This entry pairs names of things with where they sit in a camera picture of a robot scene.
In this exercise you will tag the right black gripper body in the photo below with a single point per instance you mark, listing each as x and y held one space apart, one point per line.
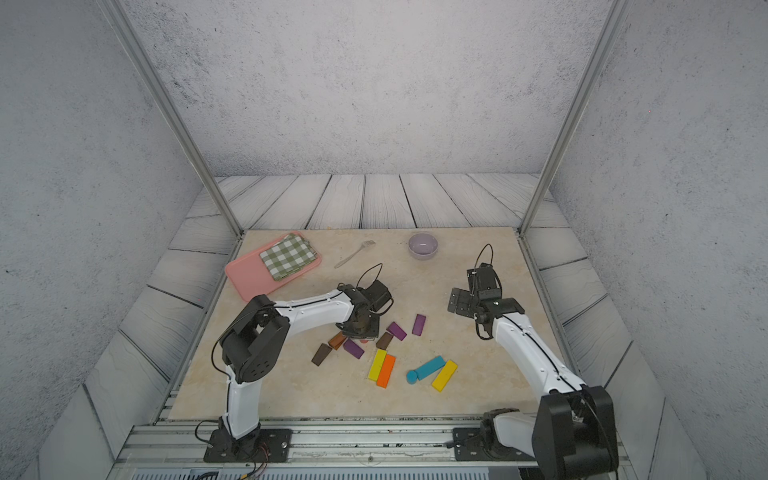
466 305

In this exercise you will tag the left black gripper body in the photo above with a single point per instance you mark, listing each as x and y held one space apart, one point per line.
368 330

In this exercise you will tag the purple wedge block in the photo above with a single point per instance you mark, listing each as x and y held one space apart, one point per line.
353 348
397 331

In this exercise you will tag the dark brown block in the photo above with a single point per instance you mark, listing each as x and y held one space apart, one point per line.
384 341
321 354

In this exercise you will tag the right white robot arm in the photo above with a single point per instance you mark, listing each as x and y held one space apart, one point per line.
573 434

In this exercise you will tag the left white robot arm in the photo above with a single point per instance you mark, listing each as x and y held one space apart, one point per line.
252 343

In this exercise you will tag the orange brown block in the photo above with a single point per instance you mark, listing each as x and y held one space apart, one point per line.
337 341

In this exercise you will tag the yellow long block left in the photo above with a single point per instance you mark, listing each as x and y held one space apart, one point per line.
377 364

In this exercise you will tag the yellow long block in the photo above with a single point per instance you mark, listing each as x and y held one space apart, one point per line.
444 376
377 364

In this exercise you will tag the orange long block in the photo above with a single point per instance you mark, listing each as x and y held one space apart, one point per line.
386 371

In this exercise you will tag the lilac bowl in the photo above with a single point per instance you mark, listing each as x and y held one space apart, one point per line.
422 246

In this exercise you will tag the teal cylinder block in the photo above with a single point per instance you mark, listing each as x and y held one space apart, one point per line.
425 370

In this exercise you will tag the yellow long block right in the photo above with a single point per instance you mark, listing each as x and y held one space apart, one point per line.
444 376

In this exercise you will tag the green checkered cloth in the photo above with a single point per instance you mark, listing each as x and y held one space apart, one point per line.
288 256

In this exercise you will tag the pink plastic tray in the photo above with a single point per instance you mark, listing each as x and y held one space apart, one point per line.
250 277

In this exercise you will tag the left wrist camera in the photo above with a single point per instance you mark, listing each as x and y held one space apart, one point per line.
378 296

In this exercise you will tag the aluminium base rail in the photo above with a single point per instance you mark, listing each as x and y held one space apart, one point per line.
326 448

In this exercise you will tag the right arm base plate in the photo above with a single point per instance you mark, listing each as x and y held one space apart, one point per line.
475 444

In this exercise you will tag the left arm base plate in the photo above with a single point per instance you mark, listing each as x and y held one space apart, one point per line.
261 446

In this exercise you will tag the right aluminium frame post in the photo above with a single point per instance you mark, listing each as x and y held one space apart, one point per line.
595 65

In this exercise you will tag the aluminium frame post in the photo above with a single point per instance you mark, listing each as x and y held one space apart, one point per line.
595 65
132 45

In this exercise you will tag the left aluminium frame post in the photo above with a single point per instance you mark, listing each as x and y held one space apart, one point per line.
132 45

